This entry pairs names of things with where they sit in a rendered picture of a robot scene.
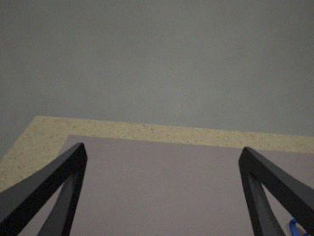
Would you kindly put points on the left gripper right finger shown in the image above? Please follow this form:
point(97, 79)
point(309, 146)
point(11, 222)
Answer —
point(296, 197)

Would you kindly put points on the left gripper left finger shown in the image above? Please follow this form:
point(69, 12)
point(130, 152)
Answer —
point(19, 203)

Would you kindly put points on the blue mug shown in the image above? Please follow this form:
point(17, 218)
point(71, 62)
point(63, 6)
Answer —
point(293, 228)

